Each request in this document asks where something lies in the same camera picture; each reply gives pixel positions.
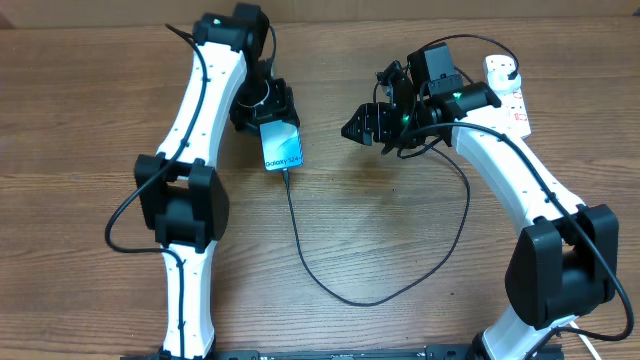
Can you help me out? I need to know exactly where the Samsung Galaxy smartphone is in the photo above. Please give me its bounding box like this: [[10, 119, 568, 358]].
[[259, 120, 304, 172]]

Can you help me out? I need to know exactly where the black USB charging cable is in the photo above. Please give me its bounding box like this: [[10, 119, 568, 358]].
[[281, 33, 520, 308]]

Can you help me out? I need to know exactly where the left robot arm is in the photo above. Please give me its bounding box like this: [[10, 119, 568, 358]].
[[134, 3, 304, 359]]

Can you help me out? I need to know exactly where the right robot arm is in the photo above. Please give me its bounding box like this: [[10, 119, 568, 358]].
[[341, 42, 619, 359]]

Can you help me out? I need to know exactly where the white charger plug adapter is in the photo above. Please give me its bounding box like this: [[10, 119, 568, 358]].
[[486, 69, 522, 96]]

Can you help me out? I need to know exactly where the white power strip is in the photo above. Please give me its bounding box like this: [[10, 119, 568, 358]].
[[483, 54, 531, 139]]

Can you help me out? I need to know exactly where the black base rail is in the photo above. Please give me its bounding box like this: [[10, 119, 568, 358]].
[[119, 343, 565, 360]]

